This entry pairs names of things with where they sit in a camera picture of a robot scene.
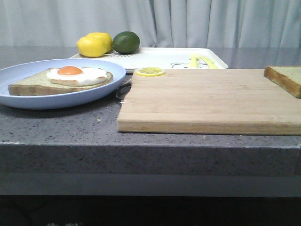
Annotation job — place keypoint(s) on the white rectangular tray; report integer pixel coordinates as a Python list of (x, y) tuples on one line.
[(166, 58)]

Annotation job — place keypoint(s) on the front yellow lemon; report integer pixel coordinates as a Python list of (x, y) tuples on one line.
[(91, 46)]

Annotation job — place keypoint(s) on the yellow plastic knife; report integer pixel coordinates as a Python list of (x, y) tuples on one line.
[(210, 63)]

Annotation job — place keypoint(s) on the yellow lemon slice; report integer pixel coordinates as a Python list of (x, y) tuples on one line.
[(150, 71)]

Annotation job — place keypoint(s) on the fried egg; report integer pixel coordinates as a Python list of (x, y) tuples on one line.
[(74, 76)]

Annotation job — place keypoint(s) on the rear yellow lemon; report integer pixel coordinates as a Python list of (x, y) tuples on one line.
[(105, 37)]

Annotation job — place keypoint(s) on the yellow plastic fork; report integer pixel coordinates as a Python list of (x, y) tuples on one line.
[(193, 64)]

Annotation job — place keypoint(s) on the wooden cutting board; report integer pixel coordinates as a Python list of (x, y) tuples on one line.
[(209, 101)]

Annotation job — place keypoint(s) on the blue round plate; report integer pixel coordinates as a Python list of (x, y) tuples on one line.
[(18, 72)]

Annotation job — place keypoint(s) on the grey curtain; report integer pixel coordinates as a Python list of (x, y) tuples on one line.
[(158, 23)]

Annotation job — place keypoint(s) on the green lime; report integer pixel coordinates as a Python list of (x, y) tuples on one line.
[(126, 42)]

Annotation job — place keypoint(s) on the bread slice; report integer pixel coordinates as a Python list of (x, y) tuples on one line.
[(39, 85), (287, 77)]

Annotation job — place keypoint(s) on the metal spoon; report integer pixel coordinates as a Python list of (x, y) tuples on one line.
[(123, 89)]

